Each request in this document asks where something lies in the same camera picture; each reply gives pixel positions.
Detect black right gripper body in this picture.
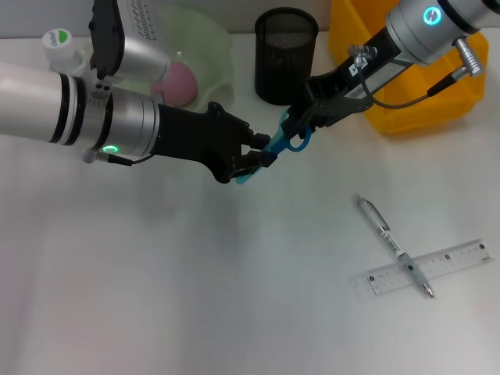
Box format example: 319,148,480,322
304,30,400,127

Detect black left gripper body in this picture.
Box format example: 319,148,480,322
155,101,252,184

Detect blue scissors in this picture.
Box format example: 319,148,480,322
236,109,313,185

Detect pink peach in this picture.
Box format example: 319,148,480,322
150,62,199,109

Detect clear ballpoint pen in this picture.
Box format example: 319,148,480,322
355,193,435,299

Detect green label water bottle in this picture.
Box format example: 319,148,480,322
41,29,90,76

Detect transparent plastic ruler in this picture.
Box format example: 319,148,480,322
353,238,494,298

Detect black mesh pen holder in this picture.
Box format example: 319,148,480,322
254,8,320,105

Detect green glass fruit plate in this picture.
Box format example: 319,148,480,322
154,7,235,114

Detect yellow plastic bin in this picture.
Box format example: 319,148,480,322
327,0,489,136

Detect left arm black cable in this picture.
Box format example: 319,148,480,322
81,149,158,168

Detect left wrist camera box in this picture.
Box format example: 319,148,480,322
88,0,173,85

